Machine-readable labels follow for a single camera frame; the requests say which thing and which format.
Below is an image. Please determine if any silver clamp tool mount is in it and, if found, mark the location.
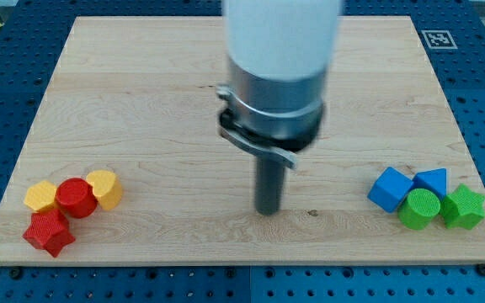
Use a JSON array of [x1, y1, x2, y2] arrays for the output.
[[216, 58, 326, 169]]

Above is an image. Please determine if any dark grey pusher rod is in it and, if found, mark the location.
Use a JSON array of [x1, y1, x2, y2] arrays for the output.
[[254, 157, 285, 215]]

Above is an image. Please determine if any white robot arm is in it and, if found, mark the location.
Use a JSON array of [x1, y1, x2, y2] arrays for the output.
[[216, 0, 344, 215]]

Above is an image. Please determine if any blue cube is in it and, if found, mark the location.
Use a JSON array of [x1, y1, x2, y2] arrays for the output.
[[367, 167, 413, 213]]

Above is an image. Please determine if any blue triangle block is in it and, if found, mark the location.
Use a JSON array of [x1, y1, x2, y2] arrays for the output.
[[413, 167, 448, 200]]

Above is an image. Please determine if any wooden board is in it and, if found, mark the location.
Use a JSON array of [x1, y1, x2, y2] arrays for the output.
[[0, 16, 485, 267]]

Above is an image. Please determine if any green cylinder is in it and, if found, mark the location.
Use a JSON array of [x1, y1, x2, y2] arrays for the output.
[[397, 189, 440, 231]]

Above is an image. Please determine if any yellow heart block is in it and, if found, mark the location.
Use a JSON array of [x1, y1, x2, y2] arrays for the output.
[[86, 170, 123, 210]]

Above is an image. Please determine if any white fiducial tag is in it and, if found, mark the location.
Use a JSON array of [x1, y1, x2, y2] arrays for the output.
[[421, 29, 457, 50]]

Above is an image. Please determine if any red cylinder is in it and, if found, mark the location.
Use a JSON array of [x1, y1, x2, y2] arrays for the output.
[[56, 178, 97, 219]]

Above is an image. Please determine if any green star block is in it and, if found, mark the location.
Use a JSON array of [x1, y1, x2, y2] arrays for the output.
[[440, 183, 485, 230]]

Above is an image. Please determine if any yellow hexagon block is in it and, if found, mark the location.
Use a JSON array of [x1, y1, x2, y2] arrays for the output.
[[24, 180, 58, 213]]

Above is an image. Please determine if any red star block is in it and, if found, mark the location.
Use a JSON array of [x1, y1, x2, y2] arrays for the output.
[[22, 209, 76, 258]]

